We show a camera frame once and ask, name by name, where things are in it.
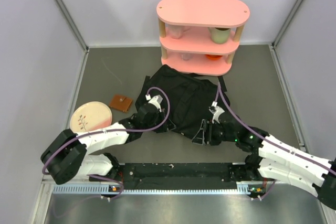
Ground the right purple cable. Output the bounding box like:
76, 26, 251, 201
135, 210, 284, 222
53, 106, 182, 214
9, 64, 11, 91
213, 82, 336, 201

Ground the pink mug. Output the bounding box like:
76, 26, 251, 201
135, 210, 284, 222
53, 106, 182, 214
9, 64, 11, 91
168, 25, 190, 39

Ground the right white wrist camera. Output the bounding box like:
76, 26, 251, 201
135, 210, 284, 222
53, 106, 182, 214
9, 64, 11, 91
209, 101, 225, 123

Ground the black student backpack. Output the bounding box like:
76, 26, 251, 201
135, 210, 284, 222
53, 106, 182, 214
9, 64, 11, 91
135, 65, 217, 139

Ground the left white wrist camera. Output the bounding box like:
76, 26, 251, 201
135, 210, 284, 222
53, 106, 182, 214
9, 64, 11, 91
145, 94, 163, 112

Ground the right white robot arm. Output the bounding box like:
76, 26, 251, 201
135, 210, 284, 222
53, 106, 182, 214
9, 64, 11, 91
192, 119, 335, 209

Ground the pink three-tier shelf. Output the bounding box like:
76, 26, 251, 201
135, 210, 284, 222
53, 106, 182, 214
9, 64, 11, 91
156, 0, 250, 76

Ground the orange bowl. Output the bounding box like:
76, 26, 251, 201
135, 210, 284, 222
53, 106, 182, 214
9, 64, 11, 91
205, 54, 223, 61

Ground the cream floral plate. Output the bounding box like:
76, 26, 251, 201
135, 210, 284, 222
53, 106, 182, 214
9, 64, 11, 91
69, 101, 112, 132

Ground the grey cable duct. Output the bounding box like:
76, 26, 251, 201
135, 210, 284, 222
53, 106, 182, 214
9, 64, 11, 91
52, 183, 266, 196

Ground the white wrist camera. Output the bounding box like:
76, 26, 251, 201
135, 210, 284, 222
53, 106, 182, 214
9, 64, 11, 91
145, 94, 163, 112
209, 101, 225, 123

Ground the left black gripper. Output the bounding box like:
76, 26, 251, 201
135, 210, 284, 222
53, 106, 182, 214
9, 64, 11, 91
142, 109, 176, 133

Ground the green mug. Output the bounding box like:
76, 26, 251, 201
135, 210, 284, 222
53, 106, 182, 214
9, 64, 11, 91
208, 27, 230, 44

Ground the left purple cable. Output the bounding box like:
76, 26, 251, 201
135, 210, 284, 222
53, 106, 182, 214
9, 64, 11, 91
41, 87, 171, 201

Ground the clear glass cup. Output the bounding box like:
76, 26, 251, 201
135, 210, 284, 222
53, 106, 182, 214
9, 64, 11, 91
181, 53, 193, 61

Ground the purple cable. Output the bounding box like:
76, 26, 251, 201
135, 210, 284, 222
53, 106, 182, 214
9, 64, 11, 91
213, 82, 336, 201
41, 87, 171, 201

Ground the brown leather wallet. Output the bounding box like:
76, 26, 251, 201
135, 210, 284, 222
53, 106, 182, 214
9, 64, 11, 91
109, 94, 133, 112

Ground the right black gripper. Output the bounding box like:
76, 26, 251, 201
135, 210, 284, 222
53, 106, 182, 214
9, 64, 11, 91
192, 119, 237, 145

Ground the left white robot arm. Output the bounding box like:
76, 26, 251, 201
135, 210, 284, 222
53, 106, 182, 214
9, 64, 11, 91
40, 100, 171, 185

